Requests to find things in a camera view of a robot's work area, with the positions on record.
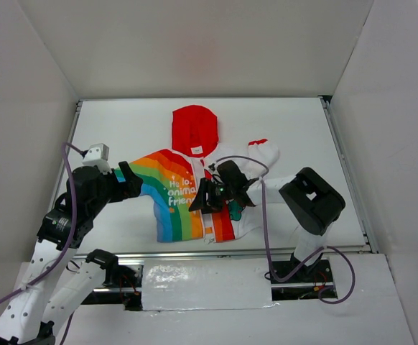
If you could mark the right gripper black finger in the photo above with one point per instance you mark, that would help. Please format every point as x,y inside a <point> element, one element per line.
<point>213,206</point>
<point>201,201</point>

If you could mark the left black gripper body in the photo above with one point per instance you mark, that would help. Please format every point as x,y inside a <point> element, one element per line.
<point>123,180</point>

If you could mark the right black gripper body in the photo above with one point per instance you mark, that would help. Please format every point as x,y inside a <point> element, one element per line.
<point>210,195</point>

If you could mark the rainbow hooded kids jacket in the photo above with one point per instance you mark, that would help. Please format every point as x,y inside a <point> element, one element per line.
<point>171,177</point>

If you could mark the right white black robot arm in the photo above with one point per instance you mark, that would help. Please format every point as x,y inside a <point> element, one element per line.
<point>314,203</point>

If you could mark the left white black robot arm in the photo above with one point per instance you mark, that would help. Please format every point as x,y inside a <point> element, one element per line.
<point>37,309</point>

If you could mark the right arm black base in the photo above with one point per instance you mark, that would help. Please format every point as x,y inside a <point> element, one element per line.
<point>320,274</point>

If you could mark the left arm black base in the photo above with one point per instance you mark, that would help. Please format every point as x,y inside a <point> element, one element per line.
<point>124,288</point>

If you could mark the white foil covered panel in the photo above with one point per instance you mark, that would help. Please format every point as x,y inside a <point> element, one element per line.
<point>209,284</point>

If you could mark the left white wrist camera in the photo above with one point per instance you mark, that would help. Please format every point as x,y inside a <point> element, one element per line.
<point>97,156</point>

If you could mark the aluminium front rail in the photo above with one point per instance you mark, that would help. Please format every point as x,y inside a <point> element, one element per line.
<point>219,254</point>

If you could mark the aluminium rail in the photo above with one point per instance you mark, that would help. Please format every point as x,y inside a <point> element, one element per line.
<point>363,220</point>
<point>70,139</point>
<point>219,254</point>

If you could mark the aluminium left side rail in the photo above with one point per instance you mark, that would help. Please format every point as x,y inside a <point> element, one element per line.
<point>70,139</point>

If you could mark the aluminium right side rail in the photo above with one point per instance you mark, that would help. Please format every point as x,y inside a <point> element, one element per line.
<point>363,220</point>

